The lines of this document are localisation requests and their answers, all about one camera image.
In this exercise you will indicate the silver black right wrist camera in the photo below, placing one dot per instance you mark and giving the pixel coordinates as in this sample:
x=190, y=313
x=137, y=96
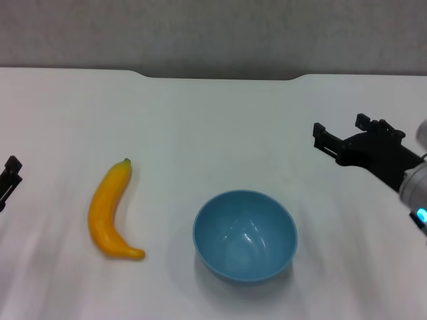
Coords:
x=422, y=133

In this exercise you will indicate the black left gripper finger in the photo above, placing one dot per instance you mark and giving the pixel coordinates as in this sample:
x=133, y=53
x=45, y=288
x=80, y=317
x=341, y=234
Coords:
x=10, y=176

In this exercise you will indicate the blue bowl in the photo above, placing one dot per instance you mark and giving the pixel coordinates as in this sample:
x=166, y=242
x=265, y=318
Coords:
x=245, y=240

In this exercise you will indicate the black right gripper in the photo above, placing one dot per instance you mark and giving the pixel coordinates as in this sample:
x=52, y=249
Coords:
x=377, y=153

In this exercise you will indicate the yellow banana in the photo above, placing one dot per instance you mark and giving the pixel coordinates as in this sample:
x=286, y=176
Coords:
x=105, y=213

